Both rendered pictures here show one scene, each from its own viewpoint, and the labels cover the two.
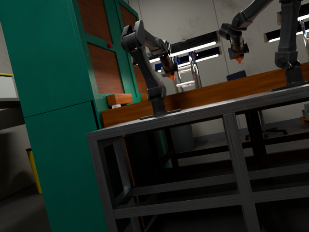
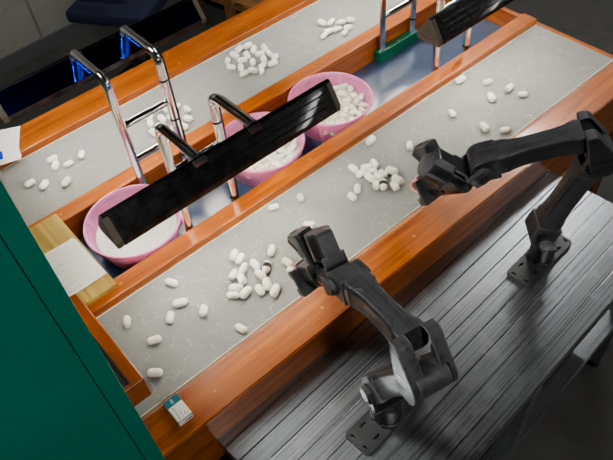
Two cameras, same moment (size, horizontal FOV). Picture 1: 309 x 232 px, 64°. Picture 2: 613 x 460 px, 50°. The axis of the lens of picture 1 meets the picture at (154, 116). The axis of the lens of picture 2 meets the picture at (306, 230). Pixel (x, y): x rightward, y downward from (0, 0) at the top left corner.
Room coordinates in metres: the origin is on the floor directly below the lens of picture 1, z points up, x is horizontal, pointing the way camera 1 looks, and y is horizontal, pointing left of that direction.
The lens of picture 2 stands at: (0.91, 0.56, 2.06)
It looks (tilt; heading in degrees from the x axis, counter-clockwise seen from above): 49 degrees down; 306
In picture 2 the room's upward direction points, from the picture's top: 6 degrees counter-clockwise
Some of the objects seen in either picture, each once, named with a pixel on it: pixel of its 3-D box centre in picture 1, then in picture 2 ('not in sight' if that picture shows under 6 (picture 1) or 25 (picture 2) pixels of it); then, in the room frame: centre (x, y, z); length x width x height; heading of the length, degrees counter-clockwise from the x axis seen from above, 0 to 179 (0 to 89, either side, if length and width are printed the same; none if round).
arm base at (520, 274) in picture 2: (294, 77); (542, 249); (1.04, -0.61, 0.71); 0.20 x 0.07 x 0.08; 76
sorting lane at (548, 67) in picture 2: not in sight; (381, 179); (1.50, -0.63, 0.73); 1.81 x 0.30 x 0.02; 73
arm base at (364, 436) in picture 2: (158, 107); (387, 407); (1.18, -0.03, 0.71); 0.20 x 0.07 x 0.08; 76
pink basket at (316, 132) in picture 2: not in sight; (330, 109); (1.80, -0.84, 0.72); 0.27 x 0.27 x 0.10
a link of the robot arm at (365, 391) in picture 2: (156, 94); (383, 391); (1.19, -0.03, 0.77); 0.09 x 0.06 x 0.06; 62
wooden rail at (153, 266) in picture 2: not in sight; (338, 154); (1.67, -0.68, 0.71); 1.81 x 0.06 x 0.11; 73
